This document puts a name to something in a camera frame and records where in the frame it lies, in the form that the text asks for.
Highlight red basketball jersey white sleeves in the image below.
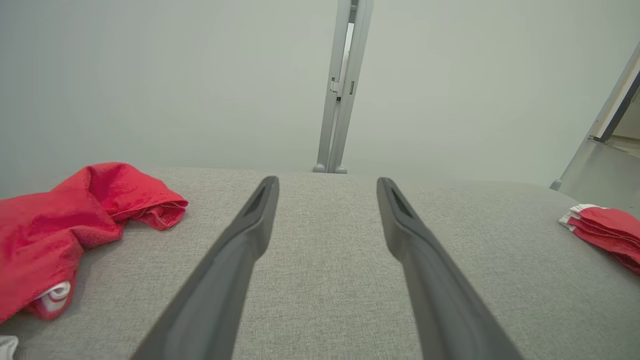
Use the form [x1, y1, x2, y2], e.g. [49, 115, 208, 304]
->
[0, 161, 189, 360]

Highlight grey partition end post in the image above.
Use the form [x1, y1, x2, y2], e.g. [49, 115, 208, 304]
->
[550, 42, 640, 192]

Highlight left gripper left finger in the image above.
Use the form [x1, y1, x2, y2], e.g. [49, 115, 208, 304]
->
[130, 175, 280, 360]

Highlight white dark-edged door frame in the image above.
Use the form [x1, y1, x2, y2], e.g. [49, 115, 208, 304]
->
[587, 67, 640, 143]

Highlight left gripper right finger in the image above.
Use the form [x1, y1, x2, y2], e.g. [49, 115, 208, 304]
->
[376, 177, 524, 360]

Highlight folded red garment stack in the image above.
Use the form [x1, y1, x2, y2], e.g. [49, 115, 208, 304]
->
[558, 203, 640, 276]

